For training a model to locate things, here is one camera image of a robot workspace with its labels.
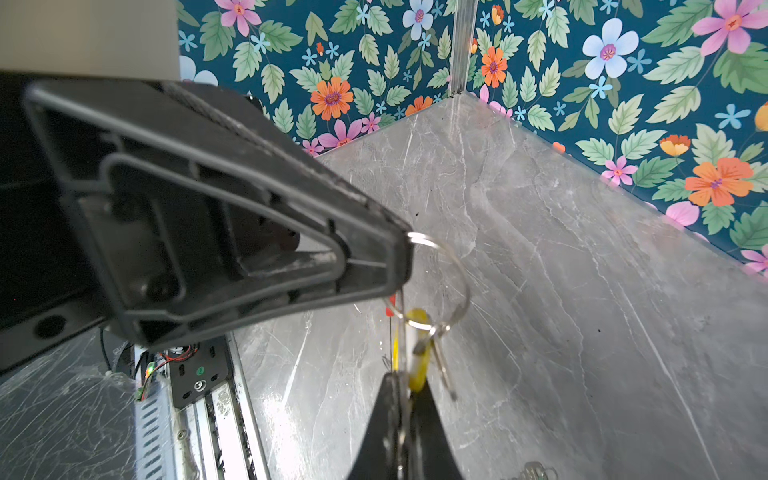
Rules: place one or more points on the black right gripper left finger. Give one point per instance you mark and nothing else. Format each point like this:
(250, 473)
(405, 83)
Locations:
(384, 450)

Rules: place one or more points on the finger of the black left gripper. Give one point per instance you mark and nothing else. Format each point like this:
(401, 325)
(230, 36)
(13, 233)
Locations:
(198, 216)

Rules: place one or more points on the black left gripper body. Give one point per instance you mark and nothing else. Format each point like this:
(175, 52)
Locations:
(49, 293)

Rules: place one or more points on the silver metal keyring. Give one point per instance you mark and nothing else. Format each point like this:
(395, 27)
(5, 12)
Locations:
(443, 290)

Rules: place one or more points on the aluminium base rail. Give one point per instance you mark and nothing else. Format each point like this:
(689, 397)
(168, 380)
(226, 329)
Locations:
(217, 437)

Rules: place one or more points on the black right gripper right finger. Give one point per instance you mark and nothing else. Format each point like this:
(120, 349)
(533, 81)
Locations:
(431, 454)

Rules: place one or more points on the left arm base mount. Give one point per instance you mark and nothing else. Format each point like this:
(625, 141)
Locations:
(198, 371)

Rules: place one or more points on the yellow key tag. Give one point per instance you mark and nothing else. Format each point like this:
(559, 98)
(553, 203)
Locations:
(411, 349)

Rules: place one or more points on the white perforated cable duct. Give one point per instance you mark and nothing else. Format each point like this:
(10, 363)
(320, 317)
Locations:
(154, 444)

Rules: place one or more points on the red key tag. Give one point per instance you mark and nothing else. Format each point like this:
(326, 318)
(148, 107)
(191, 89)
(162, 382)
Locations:
(391, 306)

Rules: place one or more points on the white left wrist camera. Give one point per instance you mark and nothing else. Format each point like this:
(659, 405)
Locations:
(114, 39)

